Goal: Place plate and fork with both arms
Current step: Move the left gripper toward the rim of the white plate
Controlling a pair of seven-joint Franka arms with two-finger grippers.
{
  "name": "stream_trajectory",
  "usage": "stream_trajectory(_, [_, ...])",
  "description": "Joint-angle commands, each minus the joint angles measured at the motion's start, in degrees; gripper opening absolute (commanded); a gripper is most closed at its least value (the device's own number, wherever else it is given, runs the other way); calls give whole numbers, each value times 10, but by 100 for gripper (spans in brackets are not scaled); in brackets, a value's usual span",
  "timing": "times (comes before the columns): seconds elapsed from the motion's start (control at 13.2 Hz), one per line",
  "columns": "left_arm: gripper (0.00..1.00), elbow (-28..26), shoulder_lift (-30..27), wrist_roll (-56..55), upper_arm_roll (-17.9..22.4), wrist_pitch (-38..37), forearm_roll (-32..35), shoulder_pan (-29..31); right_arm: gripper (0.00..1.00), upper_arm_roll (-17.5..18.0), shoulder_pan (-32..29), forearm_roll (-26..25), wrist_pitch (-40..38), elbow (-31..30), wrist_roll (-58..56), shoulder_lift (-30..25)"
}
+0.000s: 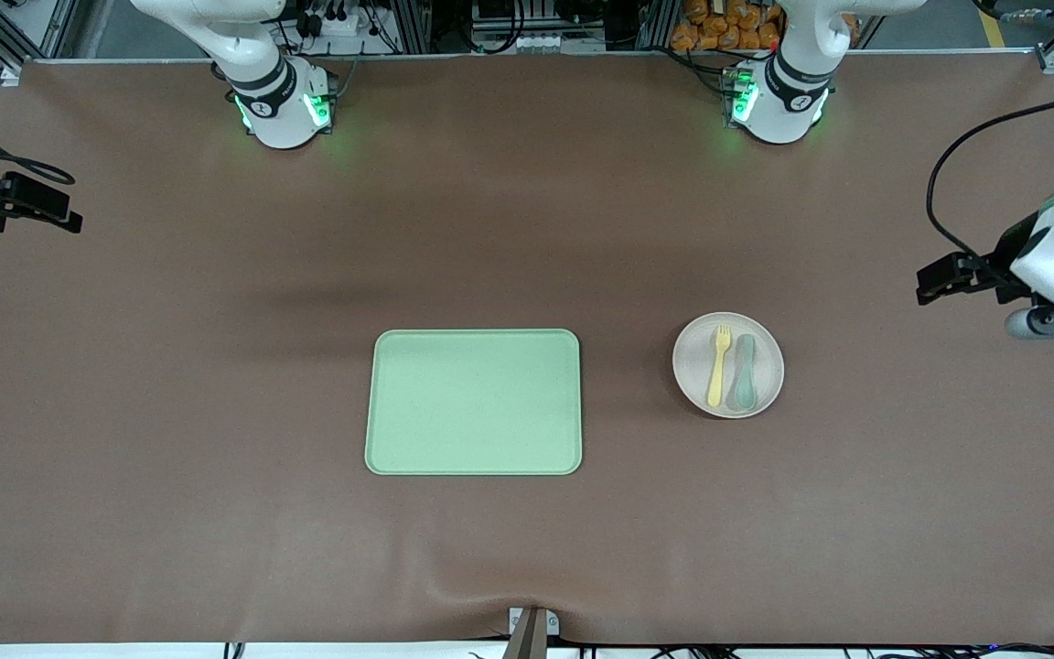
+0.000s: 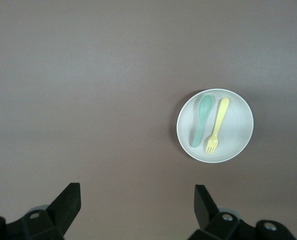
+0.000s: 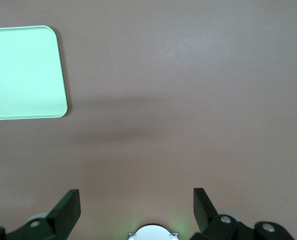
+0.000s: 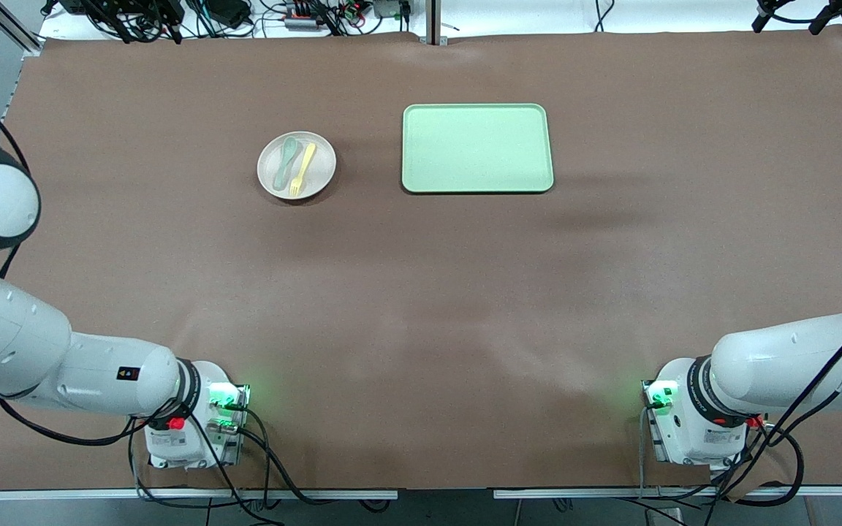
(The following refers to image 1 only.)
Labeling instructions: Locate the beige round plate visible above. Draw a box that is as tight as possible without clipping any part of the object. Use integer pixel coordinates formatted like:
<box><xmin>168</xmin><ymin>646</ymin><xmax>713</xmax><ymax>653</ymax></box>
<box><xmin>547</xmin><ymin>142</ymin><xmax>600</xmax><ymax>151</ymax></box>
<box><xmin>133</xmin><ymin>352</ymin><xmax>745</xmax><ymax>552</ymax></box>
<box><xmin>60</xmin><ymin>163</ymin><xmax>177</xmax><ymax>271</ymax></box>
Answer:
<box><xmin>672</xmin><ymin>312</ymin><xmax>785</xmax><ymax>420</ymax></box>

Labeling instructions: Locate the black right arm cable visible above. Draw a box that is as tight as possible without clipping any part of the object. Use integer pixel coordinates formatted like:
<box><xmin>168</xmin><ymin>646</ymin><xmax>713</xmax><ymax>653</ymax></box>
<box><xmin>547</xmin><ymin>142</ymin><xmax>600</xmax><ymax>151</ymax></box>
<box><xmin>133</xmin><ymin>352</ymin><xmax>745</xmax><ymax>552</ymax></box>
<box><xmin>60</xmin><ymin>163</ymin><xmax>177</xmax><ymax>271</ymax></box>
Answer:
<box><xmin>0</xmin><ymin>104</ymin><xmax>78</xmax><ymax>187</ymax></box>

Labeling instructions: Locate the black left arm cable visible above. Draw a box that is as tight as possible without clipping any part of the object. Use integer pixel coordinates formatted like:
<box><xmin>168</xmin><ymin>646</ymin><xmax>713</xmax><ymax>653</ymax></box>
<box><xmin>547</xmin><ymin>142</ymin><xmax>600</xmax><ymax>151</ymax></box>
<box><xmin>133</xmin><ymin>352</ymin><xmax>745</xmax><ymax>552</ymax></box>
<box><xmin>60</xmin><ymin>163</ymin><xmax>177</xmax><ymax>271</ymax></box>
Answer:
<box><xmin>925</xmin><ymin>95</ymin><xmax>1054</xmax><ymax>275</ymax></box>

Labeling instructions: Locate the yellow plastic fork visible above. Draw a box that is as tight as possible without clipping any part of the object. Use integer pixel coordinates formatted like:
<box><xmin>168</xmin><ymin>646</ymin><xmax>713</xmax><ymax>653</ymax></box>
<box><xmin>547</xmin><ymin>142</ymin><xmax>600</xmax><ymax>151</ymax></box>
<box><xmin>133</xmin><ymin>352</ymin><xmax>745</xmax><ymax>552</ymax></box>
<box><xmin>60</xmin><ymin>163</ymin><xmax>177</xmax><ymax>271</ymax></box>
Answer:
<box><xmin>706</xmin><ymin>325</ymin><xmax>733</xmax><ymax>409</ymax></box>

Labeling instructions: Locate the grey-green plastic spoon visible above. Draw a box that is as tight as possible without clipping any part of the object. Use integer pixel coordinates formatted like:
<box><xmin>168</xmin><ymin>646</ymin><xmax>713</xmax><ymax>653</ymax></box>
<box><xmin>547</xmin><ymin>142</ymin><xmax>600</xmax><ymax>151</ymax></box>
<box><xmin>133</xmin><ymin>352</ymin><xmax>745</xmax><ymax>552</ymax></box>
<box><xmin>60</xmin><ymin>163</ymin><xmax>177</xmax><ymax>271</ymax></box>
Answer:
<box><xmin>733</xmin><ymin>333</ymin><xmax>758</xmax><ymax>411</ymax></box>

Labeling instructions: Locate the light green rectangular tray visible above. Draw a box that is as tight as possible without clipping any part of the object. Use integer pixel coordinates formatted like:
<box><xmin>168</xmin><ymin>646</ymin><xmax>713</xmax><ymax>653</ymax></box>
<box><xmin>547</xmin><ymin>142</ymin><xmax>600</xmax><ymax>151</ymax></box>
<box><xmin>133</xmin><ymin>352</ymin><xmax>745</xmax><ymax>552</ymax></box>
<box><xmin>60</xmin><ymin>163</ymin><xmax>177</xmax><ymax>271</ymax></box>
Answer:
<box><xmin>364</xmin><ymin>329</ymin><xmax>584</xmax><ymax>477</ymax></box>

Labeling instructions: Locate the white power strip with plugs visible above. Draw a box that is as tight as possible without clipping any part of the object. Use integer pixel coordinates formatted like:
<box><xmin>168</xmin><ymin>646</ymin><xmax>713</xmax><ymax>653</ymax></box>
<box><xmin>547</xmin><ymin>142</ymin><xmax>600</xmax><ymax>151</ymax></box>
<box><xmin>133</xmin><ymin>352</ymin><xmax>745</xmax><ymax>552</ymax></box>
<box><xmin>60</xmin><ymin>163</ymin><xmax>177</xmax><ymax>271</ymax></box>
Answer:
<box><xmin>298</xmin><ymin>7</ymin><xmax>374</xmax><ymax>39</ymax></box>

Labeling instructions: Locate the metal table edge clamp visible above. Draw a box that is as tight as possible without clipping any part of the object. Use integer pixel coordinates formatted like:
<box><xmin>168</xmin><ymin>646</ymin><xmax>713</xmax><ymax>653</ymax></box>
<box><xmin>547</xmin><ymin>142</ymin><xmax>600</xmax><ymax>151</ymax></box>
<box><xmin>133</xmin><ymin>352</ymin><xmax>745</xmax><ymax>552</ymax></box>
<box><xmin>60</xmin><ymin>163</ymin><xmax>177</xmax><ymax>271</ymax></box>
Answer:
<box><xmin>501</xmin><ymin>606</ymin><xmax>562</xmax><ymax>659</ymax></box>

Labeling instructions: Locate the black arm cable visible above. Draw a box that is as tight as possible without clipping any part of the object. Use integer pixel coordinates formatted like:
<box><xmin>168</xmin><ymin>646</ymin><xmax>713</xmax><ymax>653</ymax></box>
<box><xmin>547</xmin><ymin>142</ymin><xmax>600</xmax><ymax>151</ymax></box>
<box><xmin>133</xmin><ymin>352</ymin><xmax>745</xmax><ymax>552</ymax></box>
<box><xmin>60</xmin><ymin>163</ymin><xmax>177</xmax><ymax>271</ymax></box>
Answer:
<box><xmin>0</xmin><ymin>104</ymin><xmax>78</xmax><ymax>187</ymax></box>
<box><xmin>925</xmin><ymin>95</ymin><xmax>1054</xmax><ymax>275</ymax></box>

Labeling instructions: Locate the pile of orange packets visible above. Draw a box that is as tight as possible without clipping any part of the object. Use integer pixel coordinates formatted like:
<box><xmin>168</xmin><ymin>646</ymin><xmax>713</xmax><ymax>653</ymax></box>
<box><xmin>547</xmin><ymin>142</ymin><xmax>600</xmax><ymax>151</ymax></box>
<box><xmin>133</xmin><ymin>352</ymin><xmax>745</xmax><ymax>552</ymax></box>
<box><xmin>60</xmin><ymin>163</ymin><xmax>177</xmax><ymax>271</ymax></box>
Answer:
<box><xmin>670</xmin><ymin>0</ymin><xmax>859</xmax><ymax>53</ymax></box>

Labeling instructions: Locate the brown table cloth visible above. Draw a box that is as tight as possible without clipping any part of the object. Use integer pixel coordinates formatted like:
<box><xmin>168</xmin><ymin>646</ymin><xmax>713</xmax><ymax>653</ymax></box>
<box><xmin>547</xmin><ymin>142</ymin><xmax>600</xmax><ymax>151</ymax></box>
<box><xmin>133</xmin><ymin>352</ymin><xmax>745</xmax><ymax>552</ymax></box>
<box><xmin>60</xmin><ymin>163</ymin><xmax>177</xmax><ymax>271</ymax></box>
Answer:
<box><xmin>0</xmin><ymin>50</ymin><xmax>1054</xmax><ymax>647</ymax></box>

